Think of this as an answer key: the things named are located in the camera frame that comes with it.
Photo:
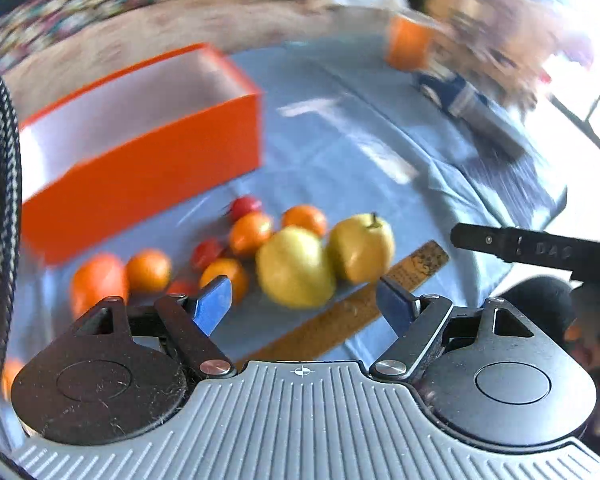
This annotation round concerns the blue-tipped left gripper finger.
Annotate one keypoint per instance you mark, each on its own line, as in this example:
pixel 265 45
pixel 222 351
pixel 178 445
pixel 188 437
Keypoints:
pixel 190 322

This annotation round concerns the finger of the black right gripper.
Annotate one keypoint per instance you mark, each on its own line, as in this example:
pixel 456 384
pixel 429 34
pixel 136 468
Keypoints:
pixel 580 257

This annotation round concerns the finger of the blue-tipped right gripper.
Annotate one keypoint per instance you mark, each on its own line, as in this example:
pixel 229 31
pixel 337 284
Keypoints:
pixel 416 320

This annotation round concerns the small mandarin orange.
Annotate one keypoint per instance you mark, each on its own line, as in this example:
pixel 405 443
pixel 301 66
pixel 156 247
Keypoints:
pixel 149 272

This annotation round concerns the red plum tomato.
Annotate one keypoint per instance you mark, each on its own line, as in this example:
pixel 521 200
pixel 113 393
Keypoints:
pixel 205 253

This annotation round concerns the yellow-green pear with stem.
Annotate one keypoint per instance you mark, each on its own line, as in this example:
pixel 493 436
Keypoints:
pixel 361 248

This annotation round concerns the large orange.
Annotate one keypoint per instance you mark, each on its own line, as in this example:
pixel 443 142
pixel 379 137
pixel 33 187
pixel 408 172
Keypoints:
pixel 102 276

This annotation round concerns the small orange citrus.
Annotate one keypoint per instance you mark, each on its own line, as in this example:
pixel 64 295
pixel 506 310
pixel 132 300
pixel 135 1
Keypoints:
pixel 249 233

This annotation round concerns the yellow pear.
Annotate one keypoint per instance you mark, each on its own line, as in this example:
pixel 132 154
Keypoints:
pixel 294 270

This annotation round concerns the small orange tangerine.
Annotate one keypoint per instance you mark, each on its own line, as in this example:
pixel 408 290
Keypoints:
pixel 307 217

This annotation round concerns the small kumquat orange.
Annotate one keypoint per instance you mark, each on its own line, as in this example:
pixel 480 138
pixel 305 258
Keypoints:
pixel 231 269

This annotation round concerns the red cherry tomato small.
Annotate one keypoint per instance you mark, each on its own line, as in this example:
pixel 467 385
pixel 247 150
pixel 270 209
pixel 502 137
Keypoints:
pixel 183 287

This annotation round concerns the wooden ruler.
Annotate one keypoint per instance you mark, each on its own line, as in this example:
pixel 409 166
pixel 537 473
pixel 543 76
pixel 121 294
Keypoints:
pixel 346 317

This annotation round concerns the grey glasses case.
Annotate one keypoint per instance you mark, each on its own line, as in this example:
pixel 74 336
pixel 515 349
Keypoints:
pixel 459 99

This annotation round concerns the orange cardboard box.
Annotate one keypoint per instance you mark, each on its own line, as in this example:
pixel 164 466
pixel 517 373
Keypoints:
pixel 132 144

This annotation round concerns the light blue tablecloth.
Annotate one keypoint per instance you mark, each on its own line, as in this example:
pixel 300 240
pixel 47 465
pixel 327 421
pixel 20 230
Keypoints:
pixel 346 133

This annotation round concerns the orange white cup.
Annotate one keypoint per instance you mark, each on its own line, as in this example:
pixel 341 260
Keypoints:
pixel 409 41

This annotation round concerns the beige quilted sofa cover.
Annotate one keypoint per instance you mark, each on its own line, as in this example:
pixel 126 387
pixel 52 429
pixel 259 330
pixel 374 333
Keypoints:
pixel 229 25

